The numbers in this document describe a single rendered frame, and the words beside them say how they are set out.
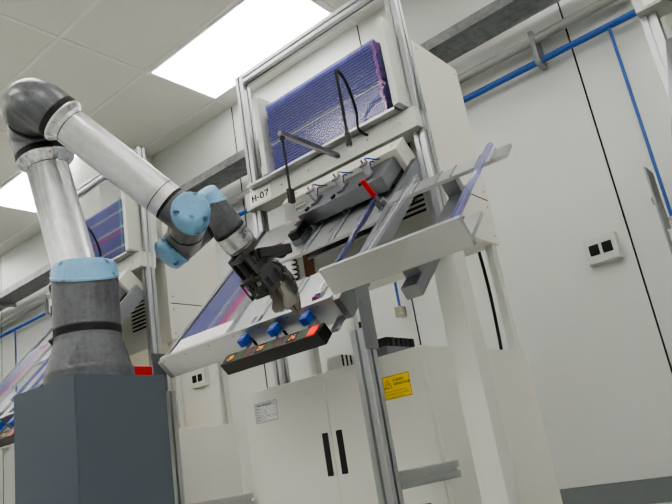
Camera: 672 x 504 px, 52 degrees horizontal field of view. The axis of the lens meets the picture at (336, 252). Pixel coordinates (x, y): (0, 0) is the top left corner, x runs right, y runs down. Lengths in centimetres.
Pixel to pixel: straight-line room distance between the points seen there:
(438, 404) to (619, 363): 163
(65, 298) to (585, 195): 268
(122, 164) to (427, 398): 96
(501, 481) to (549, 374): 199
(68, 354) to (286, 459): 106
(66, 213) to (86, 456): 54
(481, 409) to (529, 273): 206
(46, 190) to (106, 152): 17
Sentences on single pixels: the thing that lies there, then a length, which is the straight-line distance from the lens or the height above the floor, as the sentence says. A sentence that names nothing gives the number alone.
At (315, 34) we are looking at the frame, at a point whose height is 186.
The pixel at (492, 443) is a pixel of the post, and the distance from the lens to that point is 150.
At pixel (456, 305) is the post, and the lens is 154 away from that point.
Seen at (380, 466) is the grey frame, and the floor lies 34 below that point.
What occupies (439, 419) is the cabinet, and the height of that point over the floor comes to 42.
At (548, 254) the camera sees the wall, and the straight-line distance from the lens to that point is 349.
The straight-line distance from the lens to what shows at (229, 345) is 187.
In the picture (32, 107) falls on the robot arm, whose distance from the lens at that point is 145.
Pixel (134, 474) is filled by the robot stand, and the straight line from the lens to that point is 120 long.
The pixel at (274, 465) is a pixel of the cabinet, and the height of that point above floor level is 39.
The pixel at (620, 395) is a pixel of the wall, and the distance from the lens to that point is 335.
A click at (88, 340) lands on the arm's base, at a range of 124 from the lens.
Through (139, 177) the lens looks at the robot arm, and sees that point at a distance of 137.
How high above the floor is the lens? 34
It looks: 18 degrees up
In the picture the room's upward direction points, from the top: 10 degrees counter-clockwise
